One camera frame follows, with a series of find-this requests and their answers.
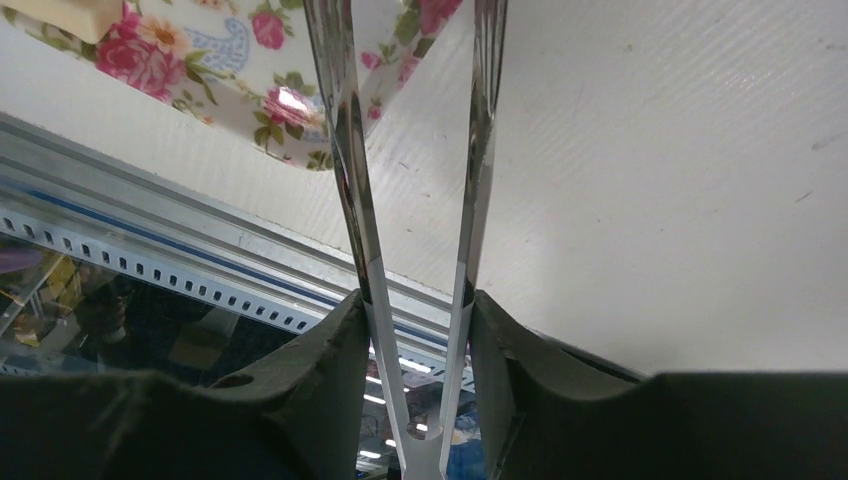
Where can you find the white cable duct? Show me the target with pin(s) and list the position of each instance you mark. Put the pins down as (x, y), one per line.
(156, 268)

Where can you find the floral tray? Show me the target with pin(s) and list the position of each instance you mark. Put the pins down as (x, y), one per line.
(241, 66)

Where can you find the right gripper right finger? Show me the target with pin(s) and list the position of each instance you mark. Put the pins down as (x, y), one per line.
(544, 414)

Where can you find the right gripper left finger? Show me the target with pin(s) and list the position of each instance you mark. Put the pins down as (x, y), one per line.
(293, 414)

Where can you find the aluminium rail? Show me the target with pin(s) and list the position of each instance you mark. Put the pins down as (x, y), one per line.
(189, 339)

